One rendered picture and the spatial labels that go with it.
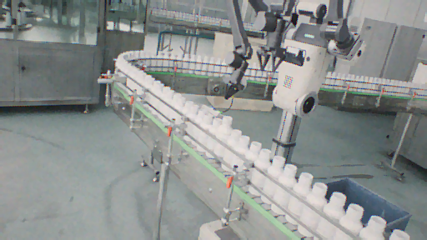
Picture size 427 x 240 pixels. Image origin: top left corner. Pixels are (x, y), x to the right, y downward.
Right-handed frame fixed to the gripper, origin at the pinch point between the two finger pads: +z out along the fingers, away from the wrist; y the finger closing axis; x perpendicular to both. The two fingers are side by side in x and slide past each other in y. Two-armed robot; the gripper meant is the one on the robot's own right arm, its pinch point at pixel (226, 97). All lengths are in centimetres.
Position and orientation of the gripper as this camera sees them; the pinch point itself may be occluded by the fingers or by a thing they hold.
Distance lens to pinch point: 164.0
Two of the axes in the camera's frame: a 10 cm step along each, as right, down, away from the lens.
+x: 7.0, 2.8, 6.5
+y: 5.6, 3.5, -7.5
